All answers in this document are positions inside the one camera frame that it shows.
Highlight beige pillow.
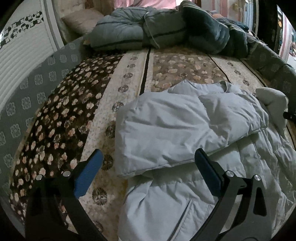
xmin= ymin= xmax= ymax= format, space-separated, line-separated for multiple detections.
xmin=62 ymin=8 xmax=104 ymax=35

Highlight pink curtain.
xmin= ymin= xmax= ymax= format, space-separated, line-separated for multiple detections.
xmin=114 ymin=0 xmax=182 ymax=9

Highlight grey blue folded quilt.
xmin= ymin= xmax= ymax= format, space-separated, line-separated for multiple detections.
xmin=84 ymin=6 xmax=185 ymax=51

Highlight grey floral bed cover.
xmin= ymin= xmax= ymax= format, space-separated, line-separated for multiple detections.
xmin=1 ymin=38 xmax=295 ymax=188

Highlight white wardrobe with black pattern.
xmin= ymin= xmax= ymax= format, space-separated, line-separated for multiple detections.
xmin=1 ymin=1 xmax=64 ymax=108

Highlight light blue puffer jacket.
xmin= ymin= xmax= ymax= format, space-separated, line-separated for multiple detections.
xmin=114 ymin=80 xmax=295 ymax=240

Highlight floral patterned bed blanket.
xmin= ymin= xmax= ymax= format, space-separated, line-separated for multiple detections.
xmin=9 ymin=50 xmax=268 ymax=240

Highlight dark teal folded blanket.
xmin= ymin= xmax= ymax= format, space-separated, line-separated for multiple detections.
xmin=179 ymin=1 xmax=248 ymax=58

